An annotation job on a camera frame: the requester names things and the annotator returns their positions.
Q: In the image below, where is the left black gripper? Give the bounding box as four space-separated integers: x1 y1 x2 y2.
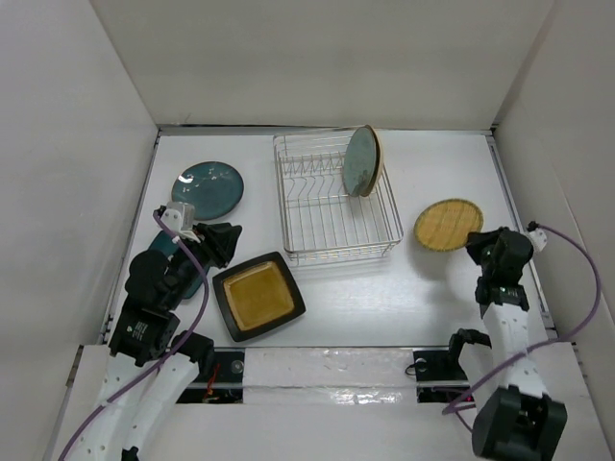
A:
165 220 241 307

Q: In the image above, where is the woven bamboo round plate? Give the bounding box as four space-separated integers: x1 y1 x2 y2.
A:
413 198 484 253

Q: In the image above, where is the dark teal oval plate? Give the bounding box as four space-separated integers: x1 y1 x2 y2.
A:
148 230 203 300

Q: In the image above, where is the black square amber plate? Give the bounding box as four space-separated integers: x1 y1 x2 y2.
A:
211 252 306 343

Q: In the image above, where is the beige floral round plate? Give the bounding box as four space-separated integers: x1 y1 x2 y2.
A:
361 125 384 197

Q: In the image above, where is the light green flower plate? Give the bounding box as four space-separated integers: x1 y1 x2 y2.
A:
342 125 376 197

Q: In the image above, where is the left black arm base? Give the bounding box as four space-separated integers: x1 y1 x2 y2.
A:
177 348 245 404

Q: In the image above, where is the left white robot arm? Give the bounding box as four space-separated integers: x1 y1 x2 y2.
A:
60 223 242 460

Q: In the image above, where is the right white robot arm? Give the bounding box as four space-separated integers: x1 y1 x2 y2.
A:
443 228 568 460

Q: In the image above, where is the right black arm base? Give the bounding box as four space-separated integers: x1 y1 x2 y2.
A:
405 349 469 403

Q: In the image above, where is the dark teal round plate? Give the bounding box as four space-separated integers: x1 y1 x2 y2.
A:
171 161 244 221

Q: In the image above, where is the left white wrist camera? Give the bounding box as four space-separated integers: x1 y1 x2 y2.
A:
160 202 199 241

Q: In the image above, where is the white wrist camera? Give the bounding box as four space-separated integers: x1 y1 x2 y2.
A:
526 221 548 253
160 202 199 241

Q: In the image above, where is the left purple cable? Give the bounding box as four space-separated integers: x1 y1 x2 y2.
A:
60 208 213 461

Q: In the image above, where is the purple cable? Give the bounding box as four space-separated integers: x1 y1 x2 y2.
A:
441 223 602 431
60 208 213 461

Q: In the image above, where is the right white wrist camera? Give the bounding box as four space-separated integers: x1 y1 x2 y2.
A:
526 221 548 253

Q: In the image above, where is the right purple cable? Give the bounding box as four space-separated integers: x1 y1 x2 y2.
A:
441 223 602 431

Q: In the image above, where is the silver wire dish rack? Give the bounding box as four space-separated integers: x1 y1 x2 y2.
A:
273 127 404 265

